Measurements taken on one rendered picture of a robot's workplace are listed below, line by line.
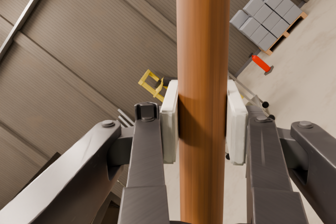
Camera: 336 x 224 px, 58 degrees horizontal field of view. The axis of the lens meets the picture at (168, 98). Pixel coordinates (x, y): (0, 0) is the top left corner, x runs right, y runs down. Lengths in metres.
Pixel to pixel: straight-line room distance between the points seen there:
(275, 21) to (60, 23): 5.31
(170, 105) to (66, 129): 9.12
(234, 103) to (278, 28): 7.06
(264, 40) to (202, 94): 7.00
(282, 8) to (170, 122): 7.08
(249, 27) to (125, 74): 3.40
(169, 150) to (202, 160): 0.03
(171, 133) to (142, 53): 7.91
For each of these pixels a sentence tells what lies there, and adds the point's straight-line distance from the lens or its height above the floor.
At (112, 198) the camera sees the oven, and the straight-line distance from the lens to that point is 2.14.
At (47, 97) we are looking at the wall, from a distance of 9.16.
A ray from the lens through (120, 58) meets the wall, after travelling 8.20.
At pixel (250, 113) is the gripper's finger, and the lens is 0.17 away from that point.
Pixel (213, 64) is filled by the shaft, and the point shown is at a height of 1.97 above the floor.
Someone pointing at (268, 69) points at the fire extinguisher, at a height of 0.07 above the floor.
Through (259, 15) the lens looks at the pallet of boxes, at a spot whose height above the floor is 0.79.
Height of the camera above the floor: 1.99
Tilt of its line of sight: 7 degrees down
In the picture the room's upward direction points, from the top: 51 degrees counter-clockwise
